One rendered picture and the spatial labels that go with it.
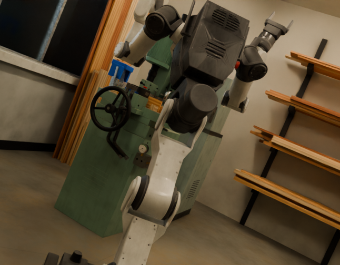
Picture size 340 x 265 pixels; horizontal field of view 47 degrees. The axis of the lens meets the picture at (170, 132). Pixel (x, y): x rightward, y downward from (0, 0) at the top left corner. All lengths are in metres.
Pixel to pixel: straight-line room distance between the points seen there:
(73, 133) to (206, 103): 2.82
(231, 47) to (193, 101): 0.32
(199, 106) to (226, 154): 3.57
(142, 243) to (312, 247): 3.60
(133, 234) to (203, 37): 0.81
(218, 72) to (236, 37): 0.16
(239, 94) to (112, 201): 1.18
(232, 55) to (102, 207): 1.49
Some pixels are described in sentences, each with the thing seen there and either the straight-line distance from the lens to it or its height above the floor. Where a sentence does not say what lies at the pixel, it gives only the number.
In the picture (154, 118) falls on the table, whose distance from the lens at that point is 2.52.
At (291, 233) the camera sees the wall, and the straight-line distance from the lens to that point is 4.94.
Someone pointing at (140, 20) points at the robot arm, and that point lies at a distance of 1.93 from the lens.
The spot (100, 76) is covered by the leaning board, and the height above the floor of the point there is 0.97.
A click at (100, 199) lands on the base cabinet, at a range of 2.68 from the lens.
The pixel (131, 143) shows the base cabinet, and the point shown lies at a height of 0.65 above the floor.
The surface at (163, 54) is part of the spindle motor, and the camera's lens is 2.70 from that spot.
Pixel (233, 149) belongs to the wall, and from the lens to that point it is 4.94.
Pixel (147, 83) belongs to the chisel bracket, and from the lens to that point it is 2.71.
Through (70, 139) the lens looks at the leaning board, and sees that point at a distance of 4.12.
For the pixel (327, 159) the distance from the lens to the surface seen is 4.41.
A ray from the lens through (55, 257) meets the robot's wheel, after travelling 1.79.
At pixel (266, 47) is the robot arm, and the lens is 2.07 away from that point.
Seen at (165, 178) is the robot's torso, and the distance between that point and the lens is 1.52.
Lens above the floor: 0.97
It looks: 4 degrees down
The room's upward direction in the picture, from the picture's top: 23 degrees clockwise
